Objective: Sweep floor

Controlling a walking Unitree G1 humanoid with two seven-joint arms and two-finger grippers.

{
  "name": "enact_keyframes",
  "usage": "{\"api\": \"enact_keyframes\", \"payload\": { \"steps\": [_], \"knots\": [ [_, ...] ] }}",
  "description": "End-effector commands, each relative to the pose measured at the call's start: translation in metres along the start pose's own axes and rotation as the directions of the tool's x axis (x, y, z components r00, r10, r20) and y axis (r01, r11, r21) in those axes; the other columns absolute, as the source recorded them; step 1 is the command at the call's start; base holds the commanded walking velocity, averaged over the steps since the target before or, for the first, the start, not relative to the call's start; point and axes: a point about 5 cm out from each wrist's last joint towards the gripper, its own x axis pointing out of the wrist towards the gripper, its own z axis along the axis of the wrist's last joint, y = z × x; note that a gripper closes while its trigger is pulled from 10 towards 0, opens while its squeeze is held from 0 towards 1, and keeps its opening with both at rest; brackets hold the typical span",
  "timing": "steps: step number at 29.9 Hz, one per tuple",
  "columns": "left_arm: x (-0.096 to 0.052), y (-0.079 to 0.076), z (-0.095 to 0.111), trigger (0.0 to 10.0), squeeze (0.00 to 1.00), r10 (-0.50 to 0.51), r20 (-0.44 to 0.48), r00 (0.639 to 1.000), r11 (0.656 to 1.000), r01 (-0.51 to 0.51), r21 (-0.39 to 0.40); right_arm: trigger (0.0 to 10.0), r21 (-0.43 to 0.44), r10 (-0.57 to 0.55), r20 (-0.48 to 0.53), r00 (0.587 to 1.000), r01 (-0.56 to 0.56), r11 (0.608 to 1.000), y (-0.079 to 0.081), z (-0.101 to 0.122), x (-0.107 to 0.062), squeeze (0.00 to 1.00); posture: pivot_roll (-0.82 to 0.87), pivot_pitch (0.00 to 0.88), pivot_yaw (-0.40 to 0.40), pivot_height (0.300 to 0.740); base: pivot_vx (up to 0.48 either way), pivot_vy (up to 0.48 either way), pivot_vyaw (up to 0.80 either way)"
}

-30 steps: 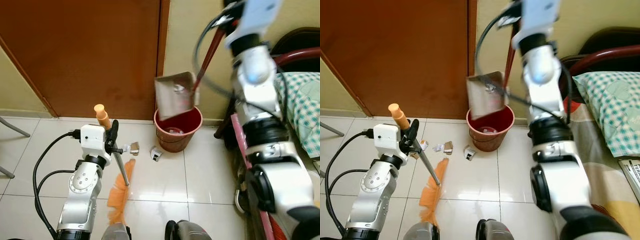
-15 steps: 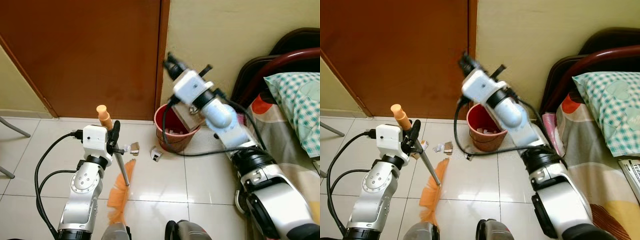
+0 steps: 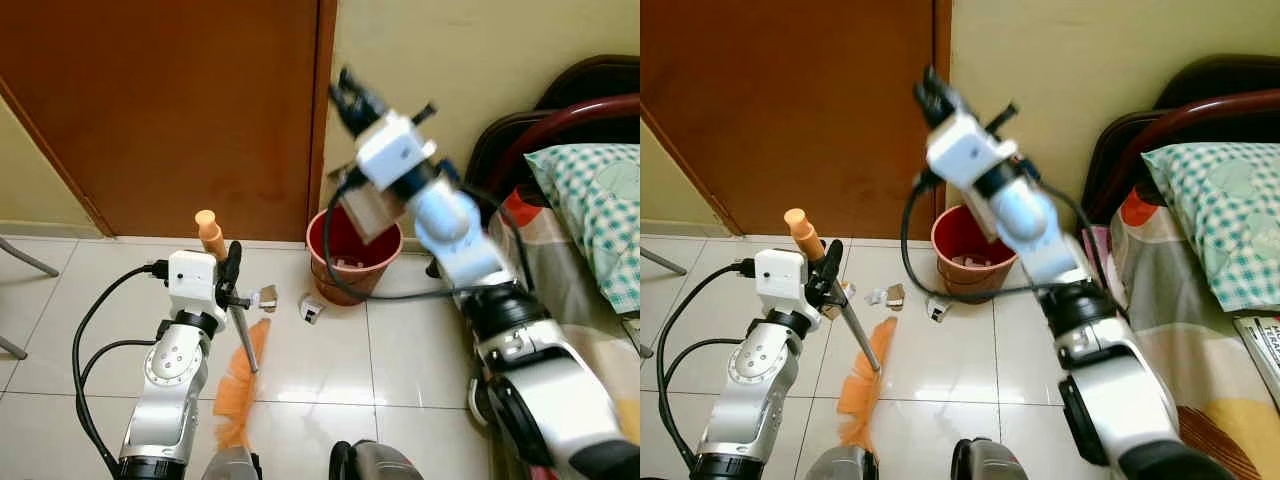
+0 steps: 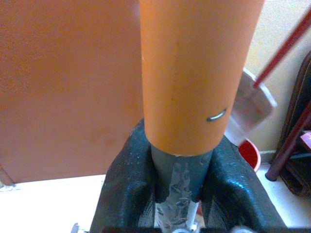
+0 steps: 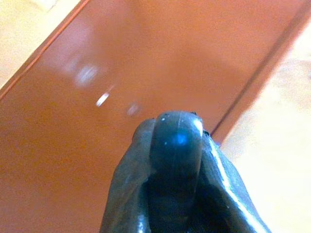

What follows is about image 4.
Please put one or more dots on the white mop head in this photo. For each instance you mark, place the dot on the white mop head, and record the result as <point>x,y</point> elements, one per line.
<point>250,106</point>

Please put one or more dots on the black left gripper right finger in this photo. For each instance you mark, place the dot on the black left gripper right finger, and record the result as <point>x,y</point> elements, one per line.
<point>233,189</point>

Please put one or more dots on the orange door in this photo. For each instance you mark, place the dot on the orange door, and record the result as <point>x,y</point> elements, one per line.
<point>70,89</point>

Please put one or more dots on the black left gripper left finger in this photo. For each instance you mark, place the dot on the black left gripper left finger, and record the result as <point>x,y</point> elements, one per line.
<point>126,184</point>

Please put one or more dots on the dark brown wooden furniture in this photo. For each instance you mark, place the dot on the dark brown wooden furniture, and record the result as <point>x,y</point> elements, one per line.
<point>295,136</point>

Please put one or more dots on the red plastic bucket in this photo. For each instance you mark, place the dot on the red plastic bucket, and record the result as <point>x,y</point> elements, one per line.
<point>250,153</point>

